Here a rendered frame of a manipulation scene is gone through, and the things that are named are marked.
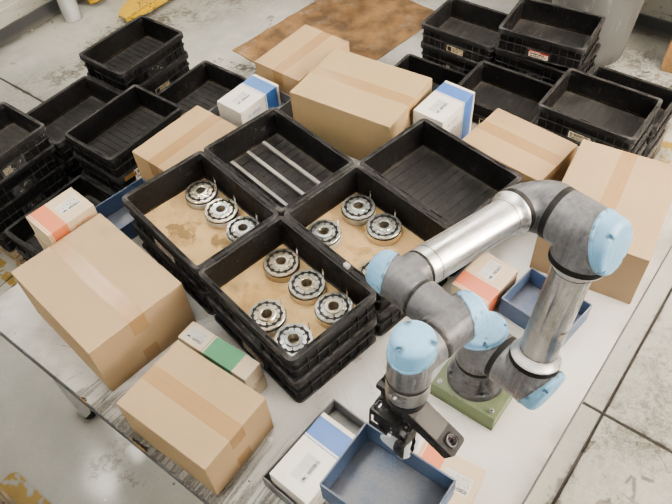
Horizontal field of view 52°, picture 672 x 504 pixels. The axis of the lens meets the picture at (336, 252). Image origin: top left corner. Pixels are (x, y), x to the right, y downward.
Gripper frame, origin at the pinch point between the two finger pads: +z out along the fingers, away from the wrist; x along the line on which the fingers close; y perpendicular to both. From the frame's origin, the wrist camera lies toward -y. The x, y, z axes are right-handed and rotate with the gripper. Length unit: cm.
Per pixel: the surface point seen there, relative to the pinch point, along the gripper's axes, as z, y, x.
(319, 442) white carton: 32.2, 26.2, -3.8
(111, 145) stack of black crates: 58, 191, -64
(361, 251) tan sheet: 25, 53, -55
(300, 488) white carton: 33.0, 22.6, 7.6
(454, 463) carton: 33.0, -2.1, -19.7
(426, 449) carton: 33.0, 5.1, -18.7
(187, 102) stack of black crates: 66, 198, -112
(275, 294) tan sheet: 27, 63, -29
